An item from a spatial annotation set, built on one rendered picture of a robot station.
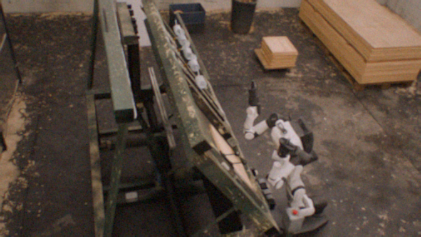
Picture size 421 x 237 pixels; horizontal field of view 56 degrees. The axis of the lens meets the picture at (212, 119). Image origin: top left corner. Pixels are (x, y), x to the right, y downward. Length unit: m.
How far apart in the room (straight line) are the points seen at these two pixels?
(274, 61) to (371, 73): 1.50
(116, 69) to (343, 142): 3.87
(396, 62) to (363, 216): 2.87
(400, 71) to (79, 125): 4.89
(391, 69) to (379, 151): 1.63
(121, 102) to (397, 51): 5.18
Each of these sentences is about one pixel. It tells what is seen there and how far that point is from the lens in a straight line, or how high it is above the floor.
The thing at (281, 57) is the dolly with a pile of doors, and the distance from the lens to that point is 6.43.
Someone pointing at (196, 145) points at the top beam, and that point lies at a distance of 2.25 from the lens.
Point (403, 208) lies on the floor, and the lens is 5.08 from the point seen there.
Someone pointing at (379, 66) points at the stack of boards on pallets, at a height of 0.45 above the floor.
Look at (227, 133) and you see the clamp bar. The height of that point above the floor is 1.07.
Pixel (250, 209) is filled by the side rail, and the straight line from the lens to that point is 2.90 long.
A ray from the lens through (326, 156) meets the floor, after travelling 5.26.
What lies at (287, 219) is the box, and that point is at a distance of 3.28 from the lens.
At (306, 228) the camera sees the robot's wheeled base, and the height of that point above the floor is 0.17.
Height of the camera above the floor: 3.43
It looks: 39 degrees down
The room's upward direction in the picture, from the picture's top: 6 degrees clockwise
